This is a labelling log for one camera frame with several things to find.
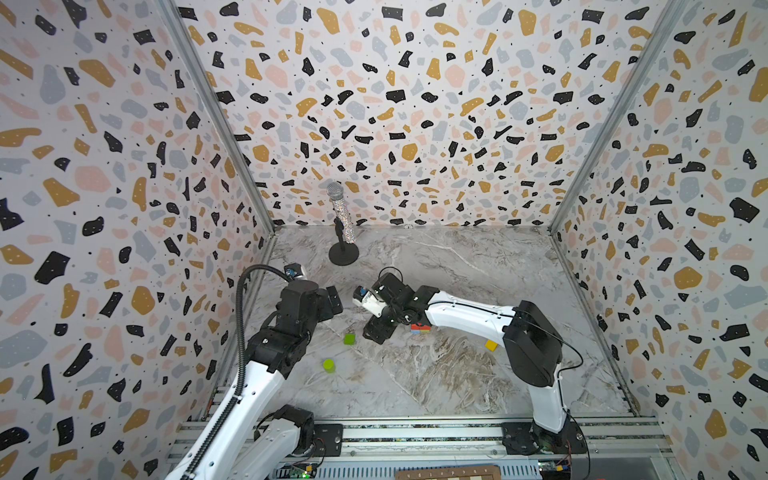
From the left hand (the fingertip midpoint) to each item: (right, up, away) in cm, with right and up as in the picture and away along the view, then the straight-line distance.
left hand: (317, 289), depth 74 cm
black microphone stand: (-1, +9, +36) cm, 38 cm away
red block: (+25, -14, +18) cm, 34 cm away
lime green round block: (+1, -22, +9) cm, 24 cm away
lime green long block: (+28, -15, +18) cm, 37 cm away
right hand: (+10, -10, +11) cm, 18 cm away
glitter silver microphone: (+1, +27, +13) cm, 30 cm away
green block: (+5, -17, +18) cm, 25 cm away
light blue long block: (+25, -15, +18) cm, 35 cm away
